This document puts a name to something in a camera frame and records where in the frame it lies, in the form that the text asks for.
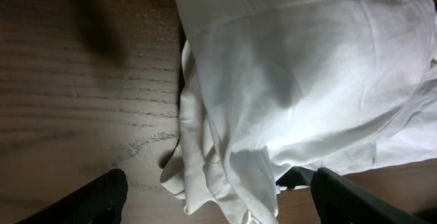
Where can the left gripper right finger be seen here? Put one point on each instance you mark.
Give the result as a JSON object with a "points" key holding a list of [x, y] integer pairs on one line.
{"points": [[340, 201]]}

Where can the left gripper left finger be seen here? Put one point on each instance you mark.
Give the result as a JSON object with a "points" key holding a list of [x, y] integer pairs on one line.
{"points": [[100, 201]]}

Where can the white t-shirt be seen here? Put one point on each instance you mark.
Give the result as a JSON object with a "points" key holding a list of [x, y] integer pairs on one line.
{"points": [[273, 86]]}

